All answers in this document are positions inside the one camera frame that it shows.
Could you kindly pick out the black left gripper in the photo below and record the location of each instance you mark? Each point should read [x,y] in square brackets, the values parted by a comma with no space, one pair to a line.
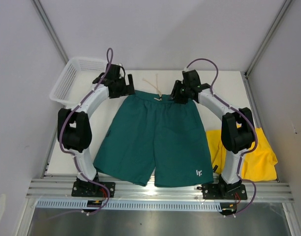
[130,89]

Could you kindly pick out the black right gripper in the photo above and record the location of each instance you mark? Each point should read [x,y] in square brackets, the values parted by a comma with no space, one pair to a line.
[175,94]

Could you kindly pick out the green shorts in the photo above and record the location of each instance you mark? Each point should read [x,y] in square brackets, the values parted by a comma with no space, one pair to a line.
[153,136]

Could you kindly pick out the white plastic basket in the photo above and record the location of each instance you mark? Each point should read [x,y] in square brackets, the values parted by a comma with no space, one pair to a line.
[76,79]

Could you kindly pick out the yellow shorts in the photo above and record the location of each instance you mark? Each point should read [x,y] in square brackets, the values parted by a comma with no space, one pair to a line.
[258,165]

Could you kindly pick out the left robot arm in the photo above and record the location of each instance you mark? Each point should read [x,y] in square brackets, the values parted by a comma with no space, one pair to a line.
[74,130]

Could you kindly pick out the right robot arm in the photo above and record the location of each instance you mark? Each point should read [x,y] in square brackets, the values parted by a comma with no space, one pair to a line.
[237,127]

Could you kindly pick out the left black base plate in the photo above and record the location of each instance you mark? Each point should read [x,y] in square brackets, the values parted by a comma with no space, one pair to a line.
[87,189]

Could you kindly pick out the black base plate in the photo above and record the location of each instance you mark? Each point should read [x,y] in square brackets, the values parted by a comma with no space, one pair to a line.
[216,191]
[87,189]

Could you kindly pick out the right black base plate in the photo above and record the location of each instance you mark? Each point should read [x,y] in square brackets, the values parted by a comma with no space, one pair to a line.
[216,191]

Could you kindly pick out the white slotted cable duct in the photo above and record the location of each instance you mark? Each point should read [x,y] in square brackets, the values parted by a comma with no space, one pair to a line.
[130,205]

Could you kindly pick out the left corner aluminium post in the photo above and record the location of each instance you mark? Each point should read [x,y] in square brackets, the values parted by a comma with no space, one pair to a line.
[50,29]

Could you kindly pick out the corner aluminium post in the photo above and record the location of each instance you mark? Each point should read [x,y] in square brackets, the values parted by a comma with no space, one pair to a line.
[50,29]
[269,35]

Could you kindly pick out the aluminium rail frame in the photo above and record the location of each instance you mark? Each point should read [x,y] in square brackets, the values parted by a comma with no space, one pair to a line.
[61,187]

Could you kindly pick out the right corner aluminium post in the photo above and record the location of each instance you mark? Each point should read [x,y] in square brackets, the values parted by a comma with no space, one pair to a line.
[269,35]

